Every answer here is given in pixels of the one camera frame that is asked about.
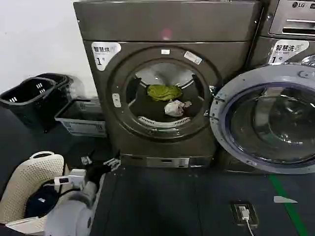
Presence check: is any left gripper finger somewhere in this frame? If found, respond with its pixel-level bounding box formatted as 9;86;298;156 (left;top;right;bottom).
80;149;95;166
103;150;122;171

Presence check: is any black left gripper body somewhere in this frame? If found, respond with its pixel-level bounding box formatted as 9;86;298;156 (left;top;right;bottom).
85;164;112;184

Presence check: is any grey slotted plastic basket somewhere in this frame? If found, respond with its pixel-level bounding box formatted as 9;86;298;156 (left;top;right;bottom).
54;98;108;138

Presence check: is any cream perforated laundry basket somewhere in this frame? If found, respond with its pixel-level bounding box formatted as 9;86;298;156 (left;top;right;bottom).
0;151;104;232

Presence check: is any dark navy garment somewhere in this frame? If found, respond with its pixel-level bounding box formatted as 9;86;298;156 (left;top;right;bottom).
24;185;60;218

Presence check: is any white curved lint filter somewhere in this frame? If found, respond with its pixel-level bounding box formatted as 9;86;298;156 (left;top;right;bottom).
137;116;191;129

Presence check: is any white crumpled cloth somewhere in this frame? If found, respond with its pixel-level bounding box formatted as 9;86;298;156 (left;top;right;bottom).
163;99;186;118

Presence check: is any black plastic basket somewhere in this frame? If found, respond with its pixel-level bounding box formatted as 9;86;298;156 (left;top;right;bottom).
36;72;75;106
0;77;65;134

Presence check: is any green crumpled cloth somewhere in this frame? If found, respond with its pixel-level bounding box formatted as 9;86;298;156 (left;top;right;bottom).
147;84;184;102

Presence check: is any round glass dryer door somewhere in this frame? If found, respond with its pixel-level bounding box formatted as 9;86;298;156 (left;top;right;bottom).
209;64;315;175

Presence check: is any grey dryer with round opening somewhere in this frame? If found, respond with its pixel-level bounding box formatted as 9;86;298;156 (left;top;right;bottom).
72;0;262;169

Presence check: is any white power plug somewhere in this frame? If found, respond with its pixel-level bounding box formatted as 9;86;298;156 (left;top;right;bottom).
238;206;250;220

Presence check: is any metal floor socket box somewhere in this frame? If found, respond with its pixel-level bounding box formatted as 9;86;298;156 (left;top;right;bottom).
229;201;259;226

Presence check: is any green floor tape strip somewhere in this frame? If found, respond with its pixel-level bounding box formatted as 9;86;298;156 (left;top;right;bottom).
268;173;310;236

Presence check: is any grey washer with drawer panel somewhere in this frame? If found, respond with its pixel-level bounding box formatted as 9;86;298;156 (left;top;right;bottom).
216;0;315;173

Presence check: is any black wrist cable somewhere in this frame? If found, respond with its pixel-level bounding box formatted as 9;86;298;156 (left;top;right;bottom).
44;179;83;197

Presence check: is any white power cable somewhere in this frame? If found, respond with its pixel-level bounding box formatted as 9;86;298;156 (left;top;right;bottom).
244;218;254;236

